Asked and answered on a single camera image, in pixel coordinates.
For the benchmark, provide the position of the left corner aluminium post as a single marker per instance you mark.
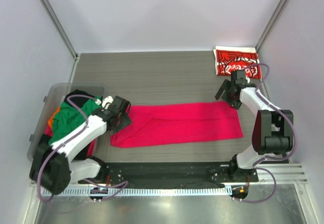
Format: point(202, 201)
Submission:
point(57, 24)

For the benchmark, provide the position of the slotted cable duct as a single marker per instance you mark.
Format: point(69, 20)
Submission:
point(92, 191)

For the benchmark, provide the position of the pink t shirt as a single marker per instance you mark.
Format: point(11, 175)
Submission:
point(178, 123)

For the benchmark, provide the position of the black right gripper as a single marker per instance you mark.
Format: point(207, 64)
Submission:
point(227, 85)

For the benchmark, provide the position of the orange t shirt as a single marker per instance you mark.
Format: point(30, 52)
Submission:
point(51, 119)

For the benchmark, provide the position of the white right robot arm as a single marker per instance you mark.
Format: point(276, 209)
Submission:
point(273, 133)

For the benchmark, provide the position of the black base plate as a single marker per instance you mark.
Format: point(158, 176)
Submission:
point(175, 175)

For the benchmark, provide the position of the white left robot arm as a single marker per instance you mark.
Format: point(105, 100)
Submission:
point(54, 166)

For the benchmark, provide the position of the corner aluminium post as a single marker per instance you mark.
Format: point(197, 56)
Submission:
point(279, 8)
point(57, 24)

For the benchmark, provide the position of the folded red coca-cola t shirt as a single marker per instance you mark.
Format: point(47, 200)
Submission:
point(228, 59)

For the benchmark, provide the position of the right corner aluminium post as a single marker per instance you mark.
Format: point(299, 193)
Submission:
point(279, 8)

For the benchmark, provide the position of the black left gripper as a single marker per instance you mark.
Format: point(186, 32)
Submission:
point(126, 121)

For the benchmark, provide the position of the green t shirt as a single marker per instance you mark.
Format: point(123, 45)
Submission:
point(68, 120)

